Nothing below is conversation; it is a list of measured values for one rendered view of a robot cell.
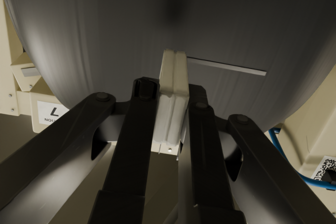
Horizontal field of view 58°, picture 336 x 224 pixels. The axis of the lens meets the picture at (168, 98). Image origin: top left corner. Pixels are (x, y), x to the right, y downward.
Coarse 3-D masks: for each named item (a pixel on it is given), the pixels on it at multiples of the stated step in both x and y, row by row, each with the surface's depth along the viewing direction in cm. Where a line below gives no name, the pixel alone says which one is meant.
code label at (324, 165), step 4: (324, 156) 53; (328, 156) 53; (324, 160) 54; (328, 160) 54; (332, 160) 54; (320, 164) 54; (324, 164) 54; (328, 164) 54; (332, 164) 54; (316, 168) 55; (320, 168) 55; (324, 168) 55; (328, 168) 55; (332, 168) 55; (316, 172) 56; (320, 172) 56; (312, 176) 56; (316, 176) 56; (320, 176) 56
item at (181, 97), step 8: (176, 56) 19; (184, 56) 19; (176, 64) 18; (184, 64) 18; (176, 72) 17; (184, 72) 17; (176, 80) 16; (184, 80) 16; (176, 88) 15; (184, 88) 15; (176, 96) 14; (184, 96) 14; (176, 104) 14; (184, 104) 14; (176, 112) 15; (184, 112) 15; (168, 120) 15; (176, 120) 15; (168, 128) 15; (176, 128) 15; (168, 136) 15; (176, 136) 15; (168, 144) 15; (176, 144) 15
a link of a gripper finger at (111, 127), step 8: (120, 104) 14; (128, 104) 14; (112, 112) 13; (120, 112) 13; (104, 120) 13; (112, 120) 13; (120, 120) 13; (96, 128) 13; (104, 128) 13; (112, 128) 13; (120, 128) 13; (96, 136) 13; (104, 136) 13; (112, 136) 14
